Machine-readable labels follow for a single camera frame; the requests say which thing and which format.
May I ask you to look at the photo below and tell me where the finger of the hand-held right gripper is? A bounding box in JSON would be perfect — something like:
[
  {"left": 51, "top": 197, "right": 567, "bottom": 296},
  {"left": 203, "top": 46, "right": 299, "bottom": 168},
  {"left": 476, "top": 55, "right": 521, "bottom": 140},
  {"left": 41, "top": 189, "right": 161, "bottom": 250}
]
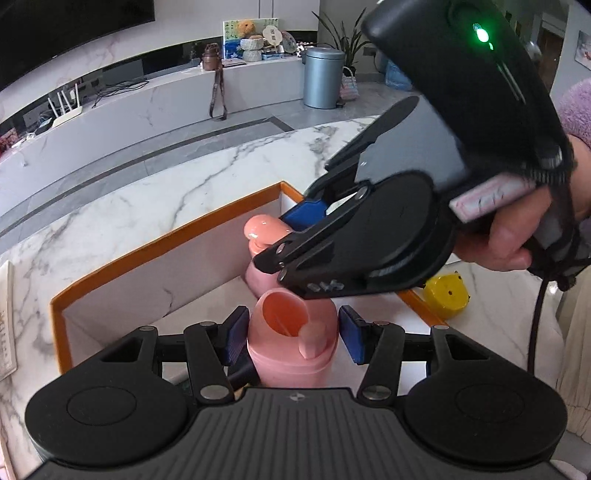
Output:
[
  {"left": 252, "top": 184, "right": 372, "bottom": 299},
  {"left": 279, "top": 97, "right": 421, "bottom": 234}
]

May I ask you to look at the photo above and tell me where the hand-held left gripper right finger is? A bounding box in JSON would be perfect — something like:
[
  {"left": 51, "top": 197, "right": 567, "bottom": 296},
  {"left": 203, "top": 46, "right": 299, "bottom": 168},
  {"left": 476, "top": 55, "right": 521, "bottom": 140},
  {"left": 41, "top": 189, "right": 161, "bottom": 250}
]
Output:
[{"left": 338, "top": 305, "right": 490, "bottom": 401}]

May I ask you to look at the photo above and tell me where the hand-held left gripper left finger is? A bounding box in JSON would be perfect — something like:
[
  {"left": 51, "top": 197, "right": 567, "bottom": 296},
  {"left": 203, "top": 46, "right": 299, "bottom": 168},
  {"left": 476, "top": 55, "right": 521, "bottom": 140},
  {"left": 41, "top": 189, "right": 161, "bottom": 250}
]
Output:
[{"left": 97, "top": 305, "right": 250, "bottom": 401}]

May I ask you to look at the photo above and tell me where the pink bottle with orange cap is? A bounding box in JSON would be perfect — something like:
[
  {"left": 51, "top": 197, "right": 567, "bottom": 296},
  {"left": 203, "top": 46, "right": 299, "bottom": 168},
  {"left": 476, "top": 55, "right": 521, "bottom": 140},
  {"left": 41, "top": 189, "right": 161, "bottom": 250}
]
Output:
[{"left": 243, "top": 216, "right": 293, "bottom": 298}]

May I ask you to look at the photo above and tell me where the large pink plastic jug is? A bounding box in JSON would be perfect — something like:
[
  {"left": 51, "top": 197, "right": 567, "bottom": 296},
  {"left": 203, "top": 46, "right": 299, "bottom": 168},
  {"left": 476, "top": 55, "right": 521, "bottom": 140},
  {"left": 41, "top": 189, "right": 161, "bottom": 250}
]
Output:
[{"left": 247, "top": 288, "right": 341, "bottom": 387}]

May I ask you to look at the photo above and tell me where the orange storage box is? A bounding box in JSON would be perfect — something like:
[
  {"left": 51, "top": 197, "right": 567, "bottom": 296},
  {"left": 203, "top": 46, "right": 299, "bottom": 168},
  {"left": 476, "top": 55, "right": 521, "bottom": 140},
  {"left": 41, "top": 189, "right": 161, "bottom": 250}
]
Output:
[{"left": 50, "top": 181, "right": 451, "bottom": 374}]

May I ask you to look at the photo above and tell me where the person's right hand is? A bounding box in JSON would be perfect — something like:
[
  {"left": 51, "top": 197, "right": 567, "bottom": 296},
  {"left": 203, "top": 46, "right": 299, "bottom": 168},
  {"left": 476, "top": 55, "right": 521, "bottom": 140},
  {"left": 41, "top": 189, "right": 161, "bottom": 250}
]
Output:
[{"left": 455, "top": 189, "right": 551, "bottom": 273}]

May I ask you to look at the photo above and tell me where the blue water jug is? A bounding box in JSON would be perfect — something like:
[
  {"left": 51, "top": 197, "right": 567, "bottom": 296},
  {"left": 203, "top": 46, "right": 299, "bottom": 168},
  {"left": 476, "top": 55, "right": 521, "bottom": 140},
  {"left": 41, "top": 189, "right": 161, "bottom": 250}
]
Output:
[{"left": 385, "top": 60, "right": 411, "bottom": 90}]

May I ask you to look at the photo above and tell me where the yellow plastic toy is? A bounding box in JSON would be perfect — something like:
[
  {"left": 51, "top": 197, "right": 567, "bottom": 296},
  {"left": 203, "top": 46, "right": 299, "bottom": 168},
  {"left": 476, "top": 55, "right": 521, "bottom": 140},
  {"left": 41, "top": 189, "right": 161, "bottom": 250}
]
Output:
[{"left": 424, "top": 271, "right": 471, "bottom": 320}]

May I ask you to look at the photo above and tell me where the pink woven bag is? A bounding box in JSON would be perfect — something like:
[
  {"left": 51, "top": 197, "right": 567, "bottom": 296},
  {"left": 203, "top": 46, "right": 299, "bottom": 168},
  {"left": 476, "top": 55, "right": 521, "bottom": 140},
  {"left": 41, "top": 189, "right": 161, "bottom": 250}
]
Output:
[{"left": 341, "top": 66, "right": 361, "bottom": 100}]

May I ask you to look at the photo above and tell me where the leafy potted plant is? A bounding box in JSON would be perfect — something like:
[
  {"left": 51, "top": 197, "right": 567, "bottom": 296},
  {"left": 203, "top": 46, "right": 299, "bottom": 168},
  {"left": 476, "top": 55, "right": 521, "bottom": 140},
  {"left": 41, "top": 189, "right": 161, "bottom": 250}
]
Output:
[{"left": 313, "top": 9, "right": 370, "bottom": 68}]

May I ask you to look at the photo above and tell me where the grey metal trash can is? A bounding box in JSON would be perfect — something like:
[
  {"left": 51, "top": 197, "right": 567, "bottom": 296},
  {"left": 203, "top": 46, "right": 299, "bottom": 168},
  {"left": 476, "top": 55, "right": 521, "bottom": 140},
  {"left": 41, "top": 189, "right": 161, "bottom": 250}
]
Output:
[{"left": 301, "top": 46, "right": 346, "bottom": 110}]

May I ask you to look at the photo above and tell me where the brown teapot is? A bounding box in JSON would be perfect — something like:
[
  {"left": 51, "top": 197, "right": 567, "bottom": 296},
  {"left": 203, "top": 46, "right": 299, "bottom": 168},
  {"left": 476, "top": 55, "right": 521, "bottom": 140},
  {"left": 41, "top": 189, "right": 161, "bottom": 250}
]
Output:
[{"left": 202, "top": 42, "right": 223, "bottom": 71}]

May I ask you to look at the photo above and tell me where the framed painting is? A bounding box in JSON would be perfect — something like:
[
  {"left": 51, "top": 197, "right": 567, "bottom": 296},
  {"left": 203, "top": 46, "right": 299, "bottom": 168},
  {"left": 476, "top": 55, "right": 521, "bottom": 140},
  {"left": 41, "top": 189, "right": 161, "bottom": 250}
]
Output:
[{"left": 223, "top": 18, "right": 279, "bottom": 61}]

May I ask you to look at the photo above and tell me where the white marble TV cabinet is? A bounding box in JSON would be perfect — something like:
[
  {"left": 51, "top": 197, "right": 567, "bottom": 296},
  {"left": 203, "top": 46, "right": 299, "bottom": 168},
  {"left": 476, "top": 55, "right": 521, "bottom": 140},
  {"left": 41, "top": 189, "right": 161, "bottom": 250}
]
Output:
[{"left": 0, "top": 58, "right": 305, "bottom": 217}]

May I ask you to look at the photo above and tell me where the person's cream clothing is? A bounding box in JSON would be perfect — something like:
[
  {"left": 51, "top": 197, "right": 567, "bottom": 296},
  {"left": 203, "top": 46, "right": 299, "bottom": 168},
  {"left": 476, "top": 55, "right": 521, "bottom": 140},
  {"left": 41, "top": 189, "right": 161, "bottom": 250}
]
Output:
[{"left": 551, "top": 277, "right": 591, "bottom": 439}]

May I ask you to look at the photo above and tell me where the white printed card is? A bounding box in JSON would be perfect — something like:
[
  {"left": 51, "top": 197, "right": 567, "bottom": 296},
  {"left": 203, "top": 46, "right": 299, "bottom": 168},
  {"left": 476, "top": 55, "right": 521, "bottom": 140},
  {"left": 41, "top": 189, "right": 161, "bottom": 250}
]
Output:
[{"left": 0, "top": 260, "right": 18, "bottom": 381}]

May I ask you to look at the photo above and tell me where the white router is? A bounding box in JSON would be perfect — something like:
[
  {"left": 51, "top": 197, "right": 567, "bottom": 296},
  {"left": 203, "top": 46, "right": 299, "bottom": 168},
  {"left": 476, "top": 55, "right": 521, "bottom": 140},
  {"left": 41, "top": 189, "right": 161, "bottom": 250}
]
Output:
[{"left": 47, "top": 84, "right": 83, "bottom": 127}]

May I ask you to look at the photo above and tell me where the black television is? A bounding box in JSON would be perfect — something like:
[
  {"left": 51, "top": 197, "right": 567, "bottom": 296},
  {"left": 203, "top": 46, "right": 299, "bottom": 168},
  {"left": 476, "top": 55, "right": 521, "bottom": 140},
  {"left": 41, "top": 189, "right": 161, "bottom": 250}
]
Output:
[{"left": 0, "top": 0, "right": 155, "bottom": 93}]

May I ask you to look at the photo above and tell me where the wall picture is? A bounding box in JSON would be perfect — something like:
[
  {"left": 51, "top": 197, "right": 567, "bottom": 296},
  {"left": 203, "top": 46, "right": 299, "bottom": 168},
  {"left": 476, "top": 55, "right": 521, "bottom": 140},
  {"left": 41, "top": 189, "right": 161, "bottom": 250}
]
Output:
[{"left": 575, "top": 30, "right": 591, "bottom": 70}]

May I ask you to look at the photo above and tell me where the dark lanyard strap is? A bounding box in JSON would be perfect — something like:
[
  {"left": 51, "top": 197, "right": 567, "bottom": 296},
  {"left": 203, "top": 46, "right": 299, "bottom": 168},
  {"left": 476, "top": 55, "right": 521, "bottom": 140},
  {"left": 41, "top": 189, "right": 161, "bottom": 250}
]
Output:
[{"left": 209, "top": 67, "right": 228, "bottom": 121}]

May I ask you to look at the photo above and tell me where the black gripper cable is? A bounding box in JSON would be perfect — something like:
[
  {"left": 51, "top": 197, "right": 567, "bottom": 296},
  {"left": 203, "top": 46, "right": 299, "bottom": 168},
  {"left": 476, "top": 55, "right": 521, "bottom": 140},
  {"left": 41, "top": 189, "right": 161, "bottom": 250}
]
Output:
[{"left": 526, "top": 270, "right": 555, "bottom": 374}]

